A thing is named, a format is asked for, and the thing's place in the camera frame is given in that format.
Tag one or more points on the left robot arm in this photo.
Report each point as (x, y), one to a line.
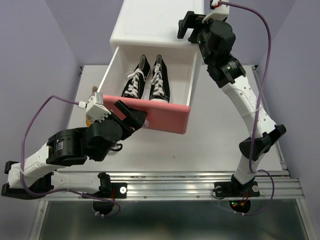
(37, 176)

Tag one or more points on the orange canvas sneaker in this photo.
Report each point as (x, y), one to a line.
(116, 148)
(94, 89)

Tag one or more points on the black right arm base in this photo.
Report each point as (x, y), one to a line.
(239, 194)

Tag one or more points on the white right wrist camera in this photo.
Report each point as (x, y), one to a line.
(219, 11)

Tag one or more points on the white shoe cabinet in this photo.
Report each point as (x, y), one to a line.
(150, 27)

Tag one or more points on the orange canvas sneaker far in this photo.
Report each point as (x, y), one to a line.
(94, 89)

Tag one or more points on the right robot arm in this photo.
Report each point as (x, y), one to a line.
(215, 39)

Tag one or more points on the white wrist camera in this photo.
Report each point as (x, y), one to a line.
(95, 110)
(219, 11)

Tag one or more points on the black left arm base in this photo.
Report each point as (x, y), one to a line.
(104, 200)

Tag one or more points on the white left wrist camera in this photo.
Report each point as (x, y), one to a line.
(95, 110)

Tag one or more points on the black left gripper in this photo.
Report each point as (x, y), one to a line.
(134, 122)

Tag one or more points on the black canvas sneaker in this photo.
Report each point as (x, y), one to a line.
(160, 86)
(136, 80)

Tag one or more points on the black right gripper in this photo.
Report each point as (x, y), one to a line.
(190, 21)

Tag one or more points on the orange canvas sneaker near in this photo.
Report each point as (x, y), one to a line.
(116, 148)

